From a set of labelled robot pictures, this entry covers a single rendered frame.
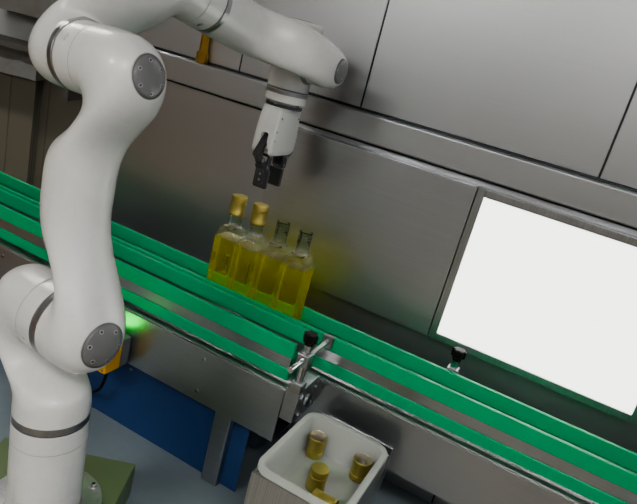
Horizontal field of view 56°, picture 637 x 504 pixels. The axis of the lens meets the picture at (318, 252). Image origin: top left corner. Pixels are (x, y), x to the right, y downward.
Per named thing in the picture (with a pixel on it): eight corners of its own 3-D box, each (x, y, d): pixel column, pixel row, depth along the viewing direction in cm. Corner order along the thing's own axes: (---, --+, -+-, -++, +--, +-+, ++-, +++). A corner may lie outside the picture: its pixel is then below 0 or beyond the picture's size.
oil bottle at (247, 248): (252, 322, 138) (272, 236, 131) (238, 329, 133) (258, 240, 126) (232, 312, 140) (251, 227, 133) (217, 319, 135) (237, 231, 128)
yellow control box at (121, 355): (127, 365, 132) (132, 336, 130) (102, 378, 125) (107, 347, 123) (104, 352, 135) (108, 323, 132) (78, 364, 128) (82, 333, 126)
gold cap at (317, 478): (318, 497, 105) (324, 477, 104) (301, 487, 107) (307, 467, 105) (327, 487, 108) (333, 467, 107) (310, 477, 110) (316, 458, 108)
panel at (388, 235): (636, 419, 117) (714, 260, 107) (636, 426, 115) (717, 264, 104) (254, 257, 149) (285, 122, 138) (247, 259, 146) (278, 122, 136)
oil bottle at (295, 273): (295, 342, 133) (318, 255, 127) (282, 351, 129) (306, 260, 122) (273, 332, 135) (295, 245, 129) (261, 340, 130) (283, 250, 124)
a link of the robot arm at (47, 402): (38, 448, 90) (50, 306, 83) (-27, 392, 99) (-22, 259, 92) (105, 418, 100) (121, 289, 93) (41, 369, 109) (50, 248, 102)
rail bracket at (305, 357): (326, 373, 123) (342, 319, 120) (287, 406, 109) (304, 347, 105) (314, 366, 125) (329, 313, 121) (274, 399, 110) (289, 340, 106)
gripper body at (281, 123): (282, 95, 126) (270, 147, 130) (256, 93, 117) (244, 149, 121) (312, 105, 123) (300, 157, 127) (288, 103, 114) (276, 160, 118)
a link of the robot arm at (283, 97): (281, 85, 125) (278, 99, 126) (259, 82, 117) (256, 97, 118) (316, 95, 122) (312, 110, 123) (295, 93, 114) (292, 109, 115)
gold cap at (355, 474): (357, 465, 109) (351, 484, 111) (375, 465, 111) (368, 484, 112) (351, 452, 113) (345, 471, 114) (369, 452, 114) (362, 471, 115)
